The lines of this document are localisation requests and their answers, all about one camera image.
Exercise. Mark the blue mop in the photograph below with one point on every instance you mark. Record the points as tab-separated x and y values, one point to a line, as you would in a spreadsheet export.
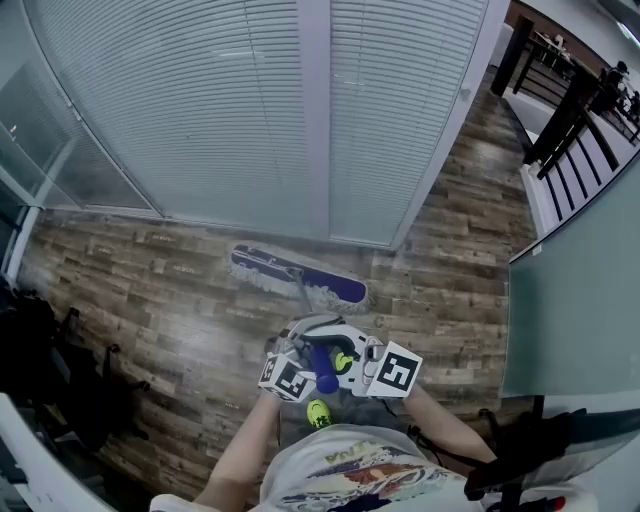
330	287

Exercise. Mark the white printed t-shirt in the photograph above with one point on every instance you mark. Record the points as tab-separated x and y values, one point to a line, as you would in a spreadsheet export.
350	475

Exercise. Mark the neon yellow shoe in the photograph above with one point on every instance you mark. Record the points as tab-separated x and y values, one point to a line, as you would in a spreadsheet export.
318	415
343	363

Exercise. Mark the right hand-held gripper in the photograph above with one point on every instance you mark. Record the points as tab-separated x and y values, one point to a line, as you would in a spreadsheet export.
397	372

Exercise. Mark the dark wooden railing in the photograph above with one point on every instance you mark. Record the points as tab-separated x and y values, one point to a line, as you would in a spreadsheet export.
507	60

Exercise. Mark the frosted glass desk partition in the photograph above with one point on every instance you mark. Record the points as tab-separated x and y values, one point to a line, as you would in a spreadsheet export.
575	300

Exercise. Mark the person's left forearm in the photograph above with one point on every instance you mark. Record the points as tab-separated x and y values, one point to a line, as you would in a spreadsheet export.
240	450

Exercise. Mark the wide white venetian blind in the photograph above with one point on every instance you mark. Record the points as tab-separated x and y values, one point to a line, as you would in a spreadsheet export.
175	100

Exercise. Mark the person's right forearm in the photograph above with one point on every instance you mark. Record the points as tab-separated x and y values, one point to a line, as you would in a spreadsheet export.
445	425

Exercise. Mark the dark camouflage trousers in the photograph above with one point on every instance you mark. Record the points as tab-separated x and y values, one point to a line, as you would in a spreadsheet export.
370	410

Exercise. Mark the frosted glass wall panel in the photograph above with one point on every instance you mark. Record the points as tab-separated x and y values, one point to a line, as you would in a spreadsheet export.
50	150

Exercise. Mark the narrow white venetian blind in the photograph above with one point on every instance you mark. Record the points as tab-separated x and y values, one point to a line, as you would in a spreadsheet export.
400	125

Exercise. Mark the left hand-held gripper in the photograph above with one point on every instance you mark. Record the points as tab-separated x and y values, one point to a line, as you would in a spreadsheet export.
287	380

